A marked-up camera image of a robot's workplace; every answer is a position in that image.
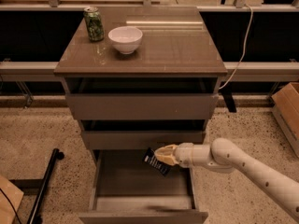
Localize white ceramic bowl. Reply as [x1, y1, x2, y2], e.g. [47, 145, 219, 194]
[108, 26, 143, 54]

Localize cardboard box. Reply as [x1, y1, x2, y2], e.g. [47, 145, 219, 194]
[0, 175, 24, 224]
[272, 82, 299, 157]

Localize black metal stand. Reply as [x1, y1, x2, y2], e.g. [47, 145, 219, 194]
[10, 148, 64, 224]

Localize middle drawer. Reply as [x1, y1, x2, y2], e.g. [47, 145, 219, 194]
[81, 119, 206, 149]

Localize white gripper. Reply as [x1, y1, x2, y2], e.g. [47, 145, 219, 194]
[154, 143, 193, 168]

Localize open bottom drawer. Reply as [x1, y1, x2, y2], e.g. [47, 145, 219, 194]
[79, 150, 208, 224]

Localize white cable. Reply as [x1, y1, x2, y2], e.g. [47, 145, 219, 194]
[218, 4, 254, 91]

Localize cardboard box left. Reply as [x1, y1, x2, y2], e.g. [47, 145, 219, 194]
[0, 175, 24, 224]

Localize top drawer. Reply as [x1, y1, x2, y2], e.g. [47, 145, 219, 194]
[64, 77, 220, 121]

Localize cardboard box right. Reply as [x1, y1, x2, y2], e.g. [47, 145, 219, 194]
[272, 82, 299, 157]

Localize green soda can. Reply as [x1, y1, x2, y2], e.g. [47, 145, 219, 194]
[83, 7, 104, 42]

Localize black cable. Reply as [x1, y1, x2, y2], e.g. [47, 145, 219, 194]
[0, 184, 26, 224]

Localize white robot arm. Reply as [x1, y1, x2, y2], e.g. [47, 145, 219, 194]
[154, 138, 299, 221]

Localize brown drawer cabinet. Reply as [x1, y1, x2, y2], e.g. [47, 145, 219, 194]
[53, 5, 228, 224]

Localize dark blue rxbar packet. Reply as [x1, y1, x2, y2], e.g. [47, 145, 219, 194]
[143, 147, 171, 176]

